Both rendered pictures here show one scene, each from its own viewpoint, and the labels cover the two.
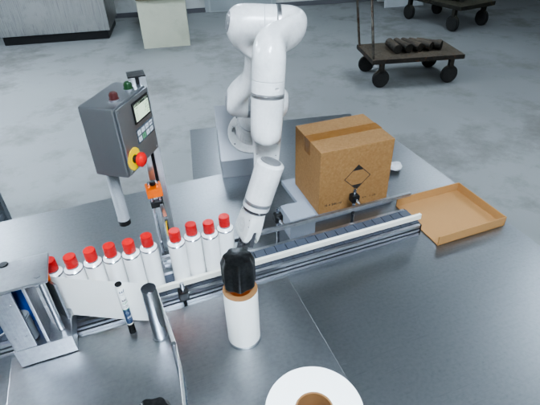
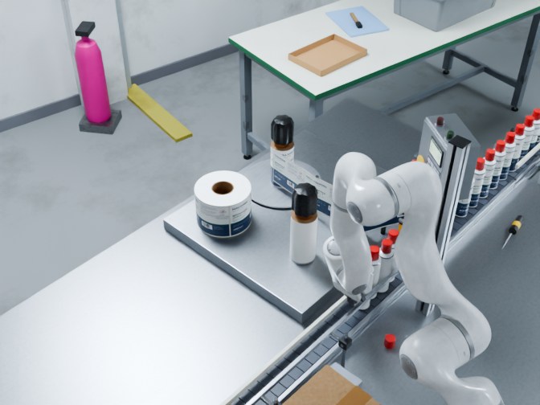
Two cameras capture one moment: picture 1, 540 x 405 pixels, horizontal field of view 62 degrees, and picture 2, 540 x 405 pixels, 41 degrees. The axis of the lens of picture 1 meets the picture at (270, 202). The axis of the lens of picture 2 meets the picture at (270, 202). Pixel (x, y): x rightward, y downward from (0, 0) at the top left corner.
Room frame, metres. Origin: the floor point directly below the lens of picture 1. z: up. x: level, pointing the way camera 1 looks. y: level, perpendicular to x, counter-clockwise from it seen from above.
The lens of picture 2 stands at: (2.31, -0.84, 2.59)
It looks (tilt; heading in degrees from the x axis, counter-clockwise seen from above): 40 degrees down; 152
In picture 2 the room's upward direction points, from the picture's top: straight up
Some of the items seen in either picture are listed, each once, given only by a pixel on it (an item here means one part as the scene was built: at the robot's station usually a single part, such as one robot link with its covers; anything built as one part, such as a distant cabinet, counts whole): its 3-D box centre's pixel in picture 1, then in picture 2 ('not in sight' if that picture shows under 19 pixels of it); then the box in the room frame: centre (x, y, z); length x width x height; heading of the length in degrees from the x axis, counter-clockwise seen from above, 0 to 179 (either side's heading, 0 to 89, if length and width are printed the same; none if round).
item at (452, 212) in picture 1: (448, 211); not in sight; (1.37, -0.69, 0.85); 0.30 x 0.26 x 0.04; 110
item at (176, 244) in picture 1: (178, 256); (390, 255); (1.01, 0.28, 0.98); 0.05 x 0.05 x 0.20
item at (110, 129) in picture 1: (122, 128); (446, 157); (1.07, 0.38, 1.38); 0.17 x 0.10 x 0.19; 165
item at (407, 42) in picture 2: not in sight; (394, 78); (-0.73, 1.60, 0.40); 1.90 x 0.75 x 0.80; 99
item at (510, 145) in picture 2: not in sight; (505, 156); (0.76, 0.99, 0.98); 0.05 x 0.05 x 0.20
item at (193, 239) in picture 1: (194, 250); (383, 265); (1.04, 0.24, 0.98); 0.05 x 0.05 x 0.20
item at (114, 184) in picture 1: (116, 194); not in sight; (1.06, 0.44, 1.18); 0.04 x 0.04 x 0.21
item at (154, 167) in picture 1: (157, 182); (440, 234); (1.15, 0.34, 1.16); 0.04 x 0.04 x 0.67; 20
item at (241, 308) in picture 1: (240, 298); (304, 223); (0.79, 0.08, 1.03); 0.09 x 0.09 x 0.30
